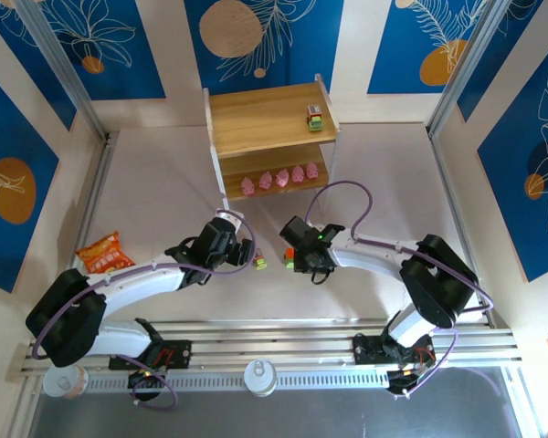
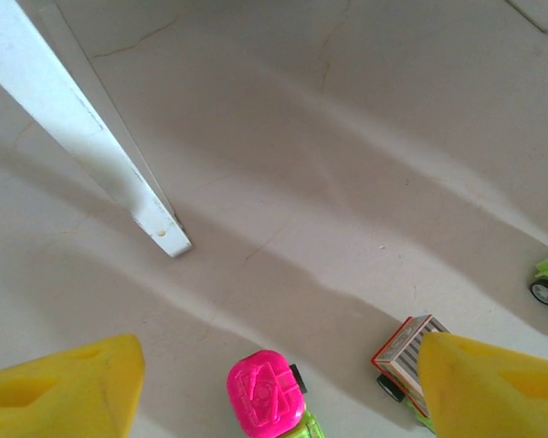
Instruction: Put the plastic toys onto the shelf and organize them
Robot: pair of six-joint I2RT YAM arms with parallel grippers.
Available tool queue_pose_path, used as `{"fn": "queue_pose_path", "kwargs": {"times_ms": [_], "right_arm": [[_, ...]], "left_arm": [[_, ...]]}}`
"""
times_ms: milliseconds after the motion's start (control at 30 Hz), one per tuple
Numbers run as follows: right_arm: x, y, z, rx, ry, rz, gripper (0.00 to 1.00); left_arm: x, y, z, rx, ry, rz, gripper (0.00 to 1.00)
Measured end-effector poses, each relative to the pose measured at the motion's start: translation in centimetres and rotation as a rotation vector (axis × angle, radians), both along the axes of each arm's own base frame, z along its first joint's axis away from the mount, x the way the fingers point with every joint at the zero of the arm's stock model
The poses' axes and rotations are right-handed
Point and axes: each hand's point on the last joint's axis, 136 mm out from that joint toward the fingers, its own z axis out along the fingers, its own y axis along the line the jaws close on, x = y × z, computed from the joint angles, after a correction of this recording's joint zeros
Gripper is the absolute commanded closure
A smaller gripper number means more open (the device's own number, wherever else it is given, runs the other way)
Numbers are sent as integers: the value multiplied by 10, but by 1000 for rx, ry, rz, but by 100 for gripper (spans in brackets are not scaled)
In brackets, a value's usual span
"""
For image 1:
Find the wooden two-tier shelf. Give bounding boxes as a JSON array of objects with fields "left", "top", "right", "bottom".
[{"left": 202, "top": 74, "right": 343, "bottom": 216}]

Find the orange snack chips bag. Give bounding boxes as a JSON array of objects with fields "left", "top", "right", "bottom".
[{"left": 75, "top": 230, "right": 136, "bottom": 275}]

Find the silver tin can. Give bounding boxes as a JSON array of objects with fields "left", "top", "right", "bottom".
[{"left": 243, "top": 359, "right": 279, "bottom": 398}]

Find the tin can pink label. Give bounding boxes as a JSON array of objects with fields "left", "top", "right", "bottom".
[{"left": 42, "top": 364, "right": 90, "bottom": 401}]

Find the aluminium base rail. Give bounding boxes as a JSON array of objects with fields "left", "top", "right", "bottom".
[{"left": 17, "top": 318, "right": 524, "bottom": 380}]

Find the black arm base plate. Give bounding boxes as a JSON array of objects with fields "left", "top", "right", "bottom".
[
  {"left": 108, "top": 339, "right": 193, "bottom": 371},
  {"left": 352, "top": 335, "right": 436, "bottom": 366}
]

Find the grey slotted cable duct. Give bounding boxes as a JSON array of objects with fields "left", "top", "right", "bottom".
[{"left": 86, "top": 368, "right": 390, "bottom": 392}]

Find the aluminium table edge rail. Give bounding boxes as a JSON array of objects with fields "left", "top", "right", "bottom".
[
  {"left": 427, "top": 130, "right": 494, "bottom": 328},
  {"left": 54, "top": 131, "right": 120, "bottom": 320}
]

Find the black controller board with wires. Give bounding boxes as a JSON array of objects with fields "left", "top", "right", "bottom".
[
  {"left": 126, "top": 368, "right": 168, "bottom": 403},
  {"left": 385, "top": 360, "right": 439, "bottom": 397}
]

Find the short aluminium frame post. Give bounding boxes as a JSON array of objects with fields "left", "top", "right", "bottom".
[
  {"left": 501, "top": 364, "right": 547, "bottom": 438},
  {"left": 6, "top": 391, "right": 45, "bottom": 438}
]

